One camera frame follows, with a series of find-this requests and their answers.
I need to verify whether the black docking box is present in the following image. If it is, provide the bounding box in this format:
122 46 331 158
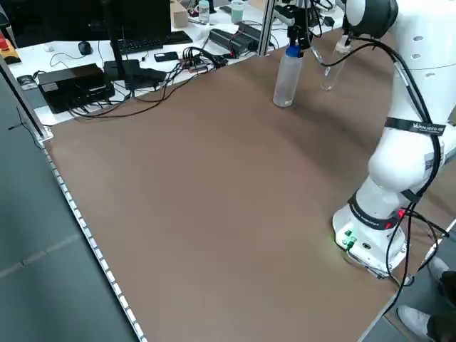
37 63 116 115

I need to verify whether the red emergency stop button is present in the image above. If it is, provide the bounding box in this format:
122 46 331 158
0 35 19 66

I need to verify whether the black keyboard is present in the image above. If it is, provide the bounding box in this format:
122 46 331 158
117 31 194 55

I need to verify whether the black smartphone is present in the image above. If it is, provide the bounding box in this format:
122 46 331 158
153 51 179 63

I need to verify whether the green plastic cup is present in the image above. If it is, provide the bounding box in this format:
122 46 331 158
230 0 245 24

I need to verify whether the clear plastic cup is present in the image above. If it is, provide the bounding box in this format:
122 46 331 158
197 0 212 24

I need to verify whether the cardboard box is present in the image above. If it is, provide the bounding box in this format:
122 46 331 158
170 0 189 29

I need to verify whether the clear condiment bottle white cap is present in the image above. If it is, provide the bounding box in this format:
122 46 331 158
319 35 352 92

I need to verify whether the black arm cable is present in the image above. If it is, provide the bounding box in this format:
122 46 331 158
309 33 450 288

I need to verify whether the aluminium frame post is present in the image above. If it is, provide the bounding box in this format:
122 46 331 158
256 0 277 57

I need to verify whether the black monitor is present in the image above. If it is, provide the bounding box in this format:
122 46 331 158
48 0 172 49

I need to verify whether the person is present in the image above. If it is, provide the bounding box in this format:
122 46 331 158
396 256 456 342

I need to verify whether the black power supply box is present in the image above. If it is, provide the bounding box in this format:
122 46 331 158
209 28 258 58
237 21 264 46

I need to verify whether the clear drink bottle blue cap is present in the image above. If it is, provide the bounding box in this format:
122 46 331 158
272 45 304 108

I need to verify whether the black monitor stand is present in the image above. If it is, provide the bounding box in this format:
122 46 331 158
103 0 142 90

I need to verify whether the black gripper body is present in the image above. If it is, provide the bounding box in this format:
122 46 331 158
294 5 311 30

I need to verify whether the usb hub with red plugs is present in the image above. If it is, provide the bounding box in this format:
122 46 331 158
182 48 229 74

